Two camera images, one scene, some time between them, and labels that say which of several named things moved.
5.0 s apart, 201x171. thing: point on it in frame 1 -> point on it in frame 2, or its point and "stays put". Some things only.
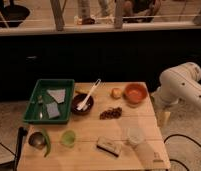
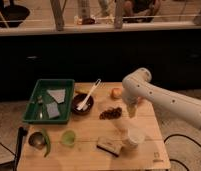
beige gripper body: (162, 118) -> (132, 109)
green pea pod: (47, 141) stays put
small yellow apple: (116, 93) stays put
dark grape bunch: (111, 113) stays put
